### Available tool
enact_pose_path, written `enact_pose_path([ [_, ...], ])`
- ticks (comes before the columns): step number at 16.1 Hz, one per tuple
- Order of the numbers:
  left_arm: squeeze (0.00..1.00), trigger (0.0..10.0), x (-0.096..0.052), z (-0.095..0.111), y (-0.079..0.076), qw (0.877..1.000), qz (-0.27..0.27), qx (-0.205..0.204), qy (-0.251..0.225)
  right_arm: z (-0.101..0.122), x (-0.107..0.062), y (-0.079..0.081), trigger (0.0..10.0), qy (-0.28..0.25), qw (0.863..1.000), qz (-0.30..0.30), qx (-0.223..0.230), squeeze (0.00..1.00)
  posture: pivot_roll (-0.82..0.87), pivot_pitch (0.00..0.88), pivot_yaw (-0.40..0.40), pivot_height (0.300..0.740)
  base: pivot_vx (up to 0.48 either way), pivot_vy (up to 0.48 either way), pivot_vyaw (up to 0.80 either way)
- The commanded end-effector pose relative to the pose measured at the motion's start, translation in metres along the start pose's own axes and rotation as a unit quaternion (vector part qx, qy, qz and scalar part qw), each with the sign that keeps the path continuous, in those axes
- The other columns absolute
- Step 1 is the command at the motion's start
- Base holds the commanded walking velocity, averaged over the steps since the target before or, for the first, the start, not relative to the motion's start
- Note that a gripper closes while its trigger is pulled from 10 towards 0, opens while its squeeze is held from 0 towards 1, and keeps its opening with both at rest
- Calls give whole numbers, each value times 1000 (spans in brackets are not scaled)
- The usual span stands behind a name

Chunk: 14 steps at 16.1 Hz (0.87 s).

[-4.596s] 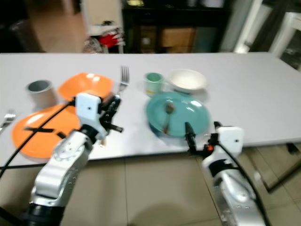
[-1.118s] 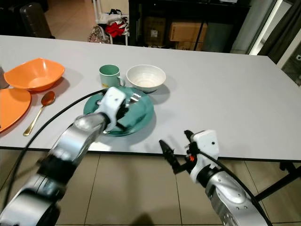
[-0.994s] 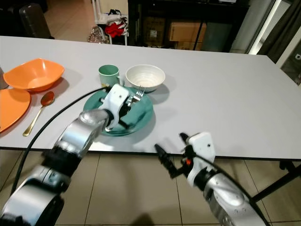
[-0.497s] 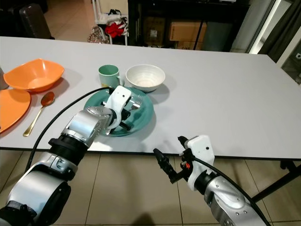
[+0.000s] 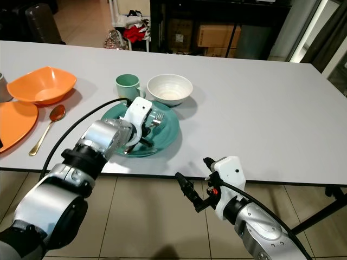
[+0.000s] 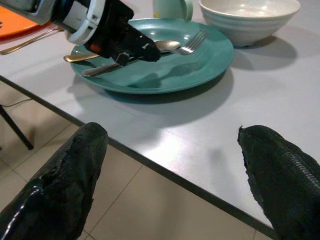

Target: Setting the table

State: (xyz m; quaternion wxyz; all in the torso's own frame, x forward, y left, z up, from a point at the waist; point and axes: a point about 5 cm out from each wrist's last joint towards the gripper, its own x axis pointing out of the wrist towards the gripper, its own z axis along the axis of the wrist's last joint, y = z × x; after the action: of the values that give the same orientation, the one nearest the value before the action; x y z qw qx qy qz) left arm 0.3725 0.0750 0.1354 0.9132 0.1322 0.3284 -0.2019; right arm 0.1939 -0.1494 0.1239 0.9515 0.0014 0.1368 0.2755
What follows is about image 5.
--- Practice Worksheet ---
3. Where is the silver fork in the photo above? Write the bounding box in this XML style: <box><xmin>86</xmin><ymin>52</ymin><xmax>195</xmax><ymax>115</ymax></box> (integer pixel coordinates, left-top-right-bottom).
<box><xmin>150</xmin><ymin>111</ymin><xmax>165</xmax><ymax>129</ymax></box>

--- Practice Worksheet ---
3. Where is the teal plate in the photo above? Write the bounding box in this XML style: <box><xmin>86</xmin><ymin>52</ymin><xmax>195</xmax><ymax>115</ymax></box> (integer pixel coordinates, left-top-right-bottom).
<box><xmin>100</xmin><ymin>100</ymin><xmax>180</xmax><ymax>158</ymax></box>

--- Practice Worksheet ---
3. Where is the white bowl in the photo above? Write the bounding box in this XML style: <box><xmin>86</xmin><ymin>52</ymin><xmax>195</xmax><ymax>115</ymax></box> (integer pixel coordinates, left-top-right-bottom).
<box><xmin>146</xmin><ymin>73</ymin><xmax>194</xmax><ymax>107</ymax></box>

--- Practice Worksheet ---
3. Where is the green mug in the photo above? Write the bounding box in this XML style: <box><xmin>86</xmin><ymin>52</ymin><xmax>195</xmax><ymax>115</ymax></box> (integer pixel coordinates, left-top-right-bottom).
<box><xmin>115</xmin><ymin>73</ymin><xmax>145</xmax><ymax>103</ymax></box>

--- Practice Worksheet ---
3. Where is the gold spoon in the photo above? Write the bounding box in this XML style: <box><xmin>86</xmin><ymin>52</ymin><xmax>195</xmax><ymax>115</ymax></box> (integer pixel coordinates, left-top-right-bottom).
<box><xmin>28</xmin><ymin>104</ymin><xmax>67</xmax><ymax>157</ymax></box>

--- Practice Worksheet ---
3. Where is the patterned bag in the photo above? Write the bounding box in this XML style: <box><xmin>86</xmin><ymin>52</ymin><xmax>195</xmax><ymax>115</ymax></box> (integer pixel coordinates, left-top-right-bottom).
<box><xmin>105</xmin><ymin>29</ymin><xmax>128</xmax><ymax>51</ymax></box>

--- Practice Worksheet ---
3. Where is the red cloth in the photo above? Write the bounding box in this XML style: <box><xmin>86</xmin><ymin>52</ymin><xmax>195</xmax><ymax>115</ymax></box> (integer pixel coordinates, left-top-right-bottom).
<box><xmin>123</xmin><ymin>24</ymin><xmax>148</xmax><ymax>44</ymax></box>

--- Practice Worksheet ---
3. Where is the narrow cardboard box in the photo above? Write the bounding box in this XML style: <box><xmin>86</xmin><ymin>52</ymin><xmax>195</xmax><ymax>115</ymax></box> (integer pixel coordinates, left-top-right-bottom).
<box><xmin>166</xmin><ymin>18</ymin><xmax>194</xmax><ymax>53</ymax></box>

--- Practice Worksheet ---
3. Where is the black shelf unit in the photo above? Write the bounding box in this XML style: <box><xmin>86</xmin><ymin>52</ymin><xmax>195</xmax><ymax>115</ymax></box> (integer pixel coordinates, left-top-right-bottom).
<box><xmin>149</xmin><ymin>0</ymin><xmax>293</xmax><ymax>59</ymax></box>

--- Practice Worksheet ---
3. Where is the black table leg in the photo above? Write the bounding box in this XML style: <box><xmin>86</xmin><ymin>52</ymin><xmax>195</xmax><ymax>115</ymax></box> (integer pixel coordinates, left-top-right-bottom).
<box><xmin>287</xmin><ymin>186</ymin><xmax>347</xmax><ymax>235</ymax></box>

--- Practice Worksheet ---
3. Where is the white rack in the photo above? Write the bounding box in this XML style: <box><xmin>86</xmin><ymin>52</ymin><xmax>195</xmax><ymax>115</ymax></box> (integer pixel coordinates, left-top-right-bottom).
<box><xmin>108</xmin><ymin>0</ymin><xmax>152</xmax><ymax>53</ymax></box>

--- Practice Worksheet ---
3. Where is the orange bowl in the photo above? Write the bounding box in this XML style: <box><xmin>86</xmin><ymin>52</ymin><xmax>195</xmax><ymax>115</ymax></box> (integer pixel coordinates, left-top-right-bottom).
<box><xmin>8</xmin><ymin>66</ymin><xmax>77</xmax><ymax>106</ymax></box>

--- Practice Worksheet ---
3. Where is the wide cardboard box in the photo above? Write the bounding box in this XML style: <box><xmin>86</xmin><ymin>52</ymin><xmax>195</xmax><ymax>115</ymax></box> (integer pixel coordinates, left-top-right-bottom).
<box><xmin>196</xmin><ymin>23</ymin><xmax>242</xmax><ymax>50</ymax></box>

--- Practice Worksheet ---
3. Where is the orange plate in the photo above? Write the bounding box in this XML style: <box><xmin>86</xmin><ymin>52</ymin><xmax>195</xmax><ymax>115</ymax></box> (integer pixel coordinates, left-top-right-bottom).
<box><xmin>0</xmin><ymin>100</ymin><xmax>40</xmax><ymax>154</ymax></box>

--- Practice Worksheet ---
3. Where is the dark suitcase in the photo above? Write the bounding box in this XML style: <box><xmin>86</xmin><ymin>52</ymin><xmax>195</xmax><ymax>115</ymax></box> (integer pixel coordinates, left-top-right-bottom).
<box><xmin>24</xmin><ymin>2</ymin><xmax>64</xmax><ymax>46</ymax></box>

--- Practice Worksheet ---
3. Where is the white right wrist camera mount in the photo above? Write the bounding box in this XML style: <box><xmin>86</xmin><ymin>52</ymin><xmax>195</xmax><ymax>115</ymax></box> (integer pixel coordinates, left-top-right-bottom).
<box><xmin>211</xmin><ymin>155</ymin><xmax>247</xmax><ymax>220</ymax></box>

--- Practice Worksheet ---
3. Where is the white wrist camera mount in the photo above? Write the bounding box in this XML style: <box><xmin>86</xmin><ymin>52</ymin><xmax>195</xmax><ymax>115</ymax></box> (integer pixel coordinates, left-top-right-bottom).
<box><xmin>123</xmin><ymin>96</ymin><xmax>154</xmax><ymax>146</ymax></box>
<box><xmin>211</xmin><ymin>155</ymin><xmax>247</xmax><ymax>220</ymax></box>

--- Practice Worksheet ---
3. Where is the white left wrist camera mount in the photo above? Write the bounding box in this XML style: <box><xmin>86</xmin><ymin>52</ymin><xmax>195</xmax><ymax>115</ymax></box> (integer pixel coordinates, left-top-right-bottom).
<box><xmin>123</xmin><ymin>96</ymin><xmax>154</xmax><ymax>146</ymax></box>

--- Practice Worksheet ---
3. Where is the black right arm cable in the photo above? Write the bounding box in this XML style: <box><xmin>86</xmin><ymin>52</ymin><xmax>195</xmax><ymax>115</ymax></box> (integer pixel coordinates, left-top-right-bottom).
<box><xmin>220</xmin><ymin>180</ymin><xmax>315</xmax><ymax>260</ymax></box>

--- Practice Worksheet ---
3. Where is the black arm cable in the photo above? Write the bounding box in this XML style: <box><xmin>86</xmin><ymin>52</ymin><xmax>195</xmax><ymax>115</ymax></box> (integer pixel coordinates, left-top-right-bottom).
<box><xmin>220</xmin><ymin>180</ymin><xmax>315</xmax><ymax>260</ymax></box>
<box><xmin>40</xmin><ymin>97</ymin><xmax>133</xmax><ymax>182</ymax></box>

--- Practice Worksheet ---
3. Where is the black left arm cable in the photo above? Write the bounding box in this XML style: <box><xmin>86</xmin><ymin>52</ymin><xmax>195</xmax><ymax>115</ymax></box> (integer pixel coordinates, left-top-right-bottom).
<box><xmin>40</xmin><ymin>97</ymin><xmax>133</xmax><ymax>182</ymax></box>

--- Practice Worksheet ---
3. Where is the white door frame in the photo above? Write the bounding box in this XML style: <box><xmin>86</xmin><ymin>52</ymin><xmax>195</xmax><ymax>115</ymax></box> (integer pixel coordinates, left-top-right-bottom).
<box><xmin>287</xmin><ymin>0</ymin><xmax>332</xmax><ymax>63</ymax></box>

